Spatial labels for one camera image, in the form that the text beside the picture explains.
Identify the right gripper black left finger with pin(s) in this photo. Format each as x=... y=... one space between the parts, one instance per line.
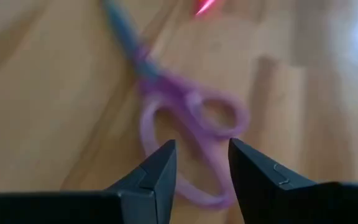
x=157 y=186

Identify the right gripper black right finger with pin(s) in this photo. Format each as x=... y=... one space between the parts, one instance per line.
x=256 y=177

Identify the pink highlighter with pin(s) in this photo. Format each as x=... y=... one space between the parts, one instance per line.
x=205 y=6

